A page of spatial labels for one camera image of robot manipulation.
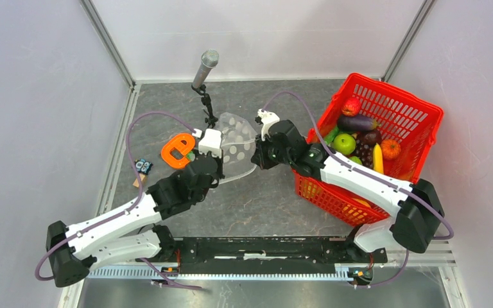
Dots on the yellow banana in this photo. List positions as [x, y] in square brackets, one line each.
[377, 158]

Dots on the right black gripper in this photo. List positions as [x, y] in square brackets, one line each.
[259, 158]

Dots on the blue owl toy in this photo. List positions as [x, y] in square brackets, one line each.
[143, 166]

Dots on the green lego brick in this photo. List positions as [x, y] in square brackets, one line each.
[191, 156]

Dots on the silver microphone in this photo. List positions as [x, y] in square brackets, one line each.
[209, 60]

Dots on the red apple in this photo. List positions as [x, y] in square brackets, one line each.
[351, 107]

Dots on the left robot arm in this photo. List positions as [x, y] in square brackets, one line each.
[76, 250]

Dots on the red plastic basket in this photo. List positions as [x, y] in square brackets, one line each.
[401, 116]

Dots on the black mini tripod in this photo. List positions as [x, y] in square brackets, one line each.
[210, 118]

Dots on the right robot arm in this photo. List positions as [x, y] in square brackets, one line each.
[414, 210]

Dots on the dark red grape bunch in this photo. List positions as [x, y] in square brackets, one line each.
[365, 153]

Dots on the orange fruit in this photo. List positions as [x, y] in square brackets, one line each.
[361, 202]

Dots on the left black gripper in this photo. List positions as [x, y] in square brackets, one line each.
[220, 172]

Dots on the green apple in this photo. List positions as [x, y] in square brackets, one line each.
[356, 160]
[344, 143]

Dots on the clear dotted zip bag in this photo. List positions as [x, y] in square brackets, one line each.
[238, 145]

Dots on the small wooden block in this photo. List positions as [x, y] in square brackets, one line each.
[140, 181]

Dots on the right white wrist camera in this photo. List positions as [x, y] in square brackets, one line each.
[266, 119]

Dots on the green cucumber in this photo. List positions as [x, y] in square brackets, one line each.
[328, 139]

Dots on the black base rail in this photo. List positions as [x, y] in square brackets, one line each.
[266, 258]

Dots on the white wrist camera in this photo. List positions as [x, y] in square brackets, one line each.
[209, 142]
[266, 119]

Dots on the purple eggplant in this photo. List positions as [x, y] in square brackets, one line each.
[357, 123]

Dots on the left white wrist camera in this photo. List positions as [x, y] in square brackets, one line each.
[209, 142]

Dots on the orange mini pumpkin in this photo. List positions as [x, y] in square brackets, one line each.
[391, 149]

